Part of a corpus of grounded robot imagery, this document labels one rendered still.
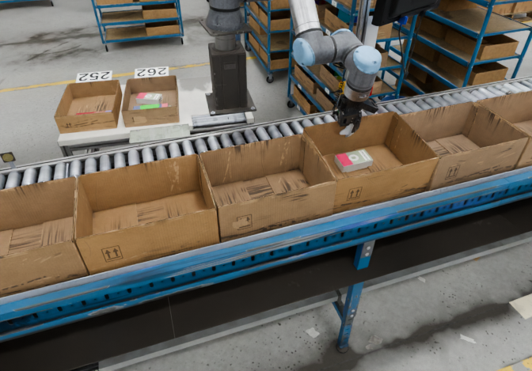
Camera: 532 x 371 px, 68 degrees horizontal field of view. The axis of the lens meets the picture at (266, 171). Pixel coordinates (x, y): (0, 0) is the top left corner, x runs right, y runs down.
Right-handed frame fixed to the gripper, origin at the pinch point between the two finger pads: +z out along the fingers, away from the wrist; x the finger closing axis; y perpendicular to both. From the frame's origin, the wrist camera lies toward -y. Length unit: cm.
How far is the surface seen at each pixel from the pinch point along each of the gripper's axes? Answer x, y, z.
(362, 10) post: -61, -33, -14
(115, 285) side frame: 38, 91, 1
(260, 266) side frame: 40, 48, 10
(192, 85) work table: -104, 44, 51
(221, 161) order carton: 1, 51, 1
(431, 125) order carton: 1.8, -39.6, 3.2
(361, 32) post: -58, -34, -5
